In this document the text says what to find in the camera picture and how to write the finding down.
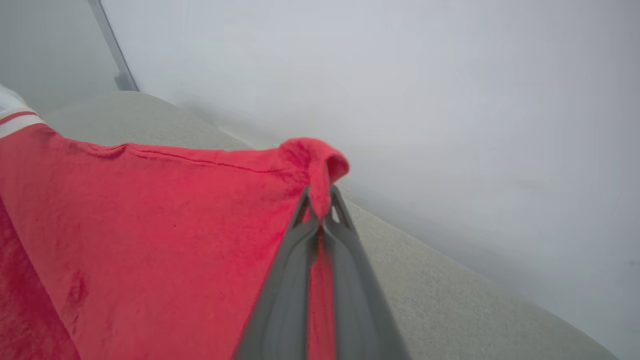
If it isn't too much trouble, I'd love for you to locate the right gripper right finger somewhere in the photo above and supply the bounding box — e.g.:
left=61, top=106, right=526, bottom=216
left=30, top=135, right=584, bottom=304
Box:
left=321, top=184, right=412, bottom=360

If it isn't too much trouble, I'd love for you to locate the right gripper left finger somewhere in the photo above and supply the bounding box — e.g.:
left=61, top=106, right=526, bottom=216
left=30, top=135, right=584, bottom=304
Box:
left=232, top=186, right=321, bottom=360

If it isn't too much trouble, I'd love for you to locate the red and white garment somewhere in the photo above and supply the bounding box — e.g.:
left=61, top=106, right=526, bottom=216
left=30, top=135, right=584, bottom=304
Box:
left=0, top=82, right=351, bottom=360

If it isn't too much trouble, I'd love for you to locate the grey vertical wall strip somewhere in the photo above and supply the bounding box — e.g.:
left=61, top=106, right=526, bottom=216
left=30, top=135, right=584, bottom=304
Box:
left=87, top=0, right=140, bottom=92

